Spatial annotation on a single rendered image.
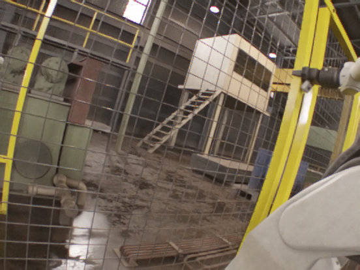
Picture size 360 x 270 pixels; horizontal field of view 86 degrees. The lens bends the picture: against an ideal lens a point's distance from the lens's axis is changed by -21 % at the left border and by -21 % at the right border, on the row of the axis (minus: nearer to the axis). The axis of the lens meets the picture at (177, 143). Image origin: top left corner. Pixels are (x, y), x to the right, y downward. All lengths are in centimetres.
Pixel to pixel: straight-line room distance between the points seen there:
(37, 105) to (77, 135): 47
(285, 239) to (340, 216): 7
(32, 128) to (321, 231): 217
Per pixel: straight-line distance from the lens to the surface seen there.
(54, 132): 225
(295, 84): 109
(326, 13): 143
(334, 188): 26
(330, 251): 27
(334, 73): 102
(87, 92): 215
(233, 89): 921
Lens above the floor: 96
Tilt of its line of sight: 4 degrees down
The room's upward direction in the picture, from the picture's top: 16 degrees clockwise
